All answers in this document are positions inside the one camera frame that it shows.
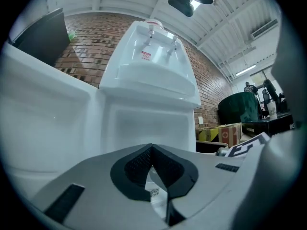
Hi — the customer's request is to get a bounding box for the long black box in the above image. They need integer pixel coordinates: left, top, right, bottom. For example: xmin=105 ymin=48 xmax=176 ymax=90
xmin=241 ymin=113 xmax=298 ymax=138

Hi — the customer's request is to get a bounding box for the white hinged dispenser door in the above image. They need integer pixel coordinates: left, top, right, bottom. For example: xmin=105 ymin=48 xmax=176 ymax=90
xmin=0 ymin=41 xmax=106 ymax=201

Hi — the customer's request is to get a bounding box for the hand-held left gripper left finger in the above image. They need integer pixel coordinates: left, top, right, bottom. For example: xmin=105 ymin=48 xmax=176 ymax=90
xmin=30 ymin=143 xmax=166 ymax=230

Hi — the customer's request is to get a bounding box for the black glass-door fridge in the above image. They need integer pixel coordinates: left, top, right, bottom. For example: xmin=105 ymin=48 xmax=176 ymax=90
xmin=8 ymin=7 xmax=71 ymax=68

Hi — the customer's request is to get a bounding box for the ceiling light tube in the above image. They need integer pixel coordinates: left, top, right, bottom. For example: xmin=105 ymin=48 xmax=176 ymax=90
xmin=236 ymin=65 xmax=257 ymax=77

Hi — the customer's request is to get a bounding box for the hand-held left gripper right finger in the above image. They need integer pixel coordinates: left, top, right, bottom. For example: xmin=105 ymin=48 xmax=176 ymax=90
xmin=152 ymin=143 xmax=245 ymax=230

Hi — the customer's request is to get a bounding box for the white water dispenser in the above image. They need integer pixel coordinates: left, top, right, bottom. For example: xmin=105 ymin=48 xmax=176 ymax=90
xmin=95 ymin=19 xmax=202 ymax=153

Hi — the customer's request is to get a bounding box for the window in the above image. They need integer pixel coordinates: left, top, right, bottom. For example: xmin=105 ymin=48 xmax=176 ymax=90
xmin=250 ymin=70 xmax=267 ymax=84

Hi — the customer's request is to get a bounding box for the white tap blue tip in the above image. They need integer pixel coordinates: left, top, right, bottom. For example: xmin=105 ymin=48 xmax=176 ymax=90
xmin=166 ymin=35 xmax=178 ymax=57

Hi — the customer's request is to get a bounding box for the white trash bin black liner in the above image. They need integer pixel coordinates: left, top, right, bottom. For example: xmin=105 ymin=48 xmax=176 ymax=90
xmin=195 ymin=139 xmax=232 ymax=155

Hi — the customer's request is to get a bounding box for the dark green tub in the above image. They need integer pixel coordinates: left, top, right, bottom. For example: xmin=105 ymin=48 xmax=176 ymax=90
xmin=217 ymin=92 xmax=261 ymax=126

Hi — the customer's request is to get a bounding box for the ceiling air conditioner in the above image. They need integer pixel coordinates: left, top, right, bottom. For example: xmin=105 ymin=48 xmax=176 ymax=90
xmin=250 ymin=19 xmax=279 ymax=40

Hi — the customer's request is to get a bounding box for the cardboard box striped tape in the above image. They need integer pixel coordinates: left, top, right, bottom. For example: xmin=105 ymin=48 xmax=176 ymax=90
xmin=195 ymin=122 xmax=243 ymax=146

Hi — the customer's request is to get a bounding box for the printed paper drink container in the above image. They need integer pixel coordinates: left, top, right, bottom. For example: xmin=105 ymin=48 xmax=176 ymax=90
xmin=267 ymin=101 xmax=279 ymax=120

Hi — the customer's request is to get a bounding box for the black head camera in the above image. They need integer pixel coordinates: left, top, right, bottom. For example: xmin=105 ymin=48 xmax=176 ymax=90
xmin=167 ymin=0 xmax=195 ymax=18

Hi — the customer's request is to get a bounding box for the white tap red tip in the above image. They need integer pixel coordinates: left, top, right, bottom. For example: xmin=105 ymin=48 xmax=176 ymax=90
xmin=143 ymin=24 xmax=157 ymax=46

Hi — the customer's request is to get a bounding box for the clear water jug red label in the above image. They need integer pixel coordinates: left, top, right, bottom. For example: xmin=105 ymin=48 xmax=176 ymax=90
xmin=143 ymin=19 xmax=166 ymax=31

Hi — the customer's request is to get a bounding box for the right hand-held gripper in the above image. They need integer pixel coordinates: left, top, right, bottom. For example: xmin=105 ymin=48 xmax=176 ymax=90
xmin=215 ymin=7 xmax=307 ymax=230

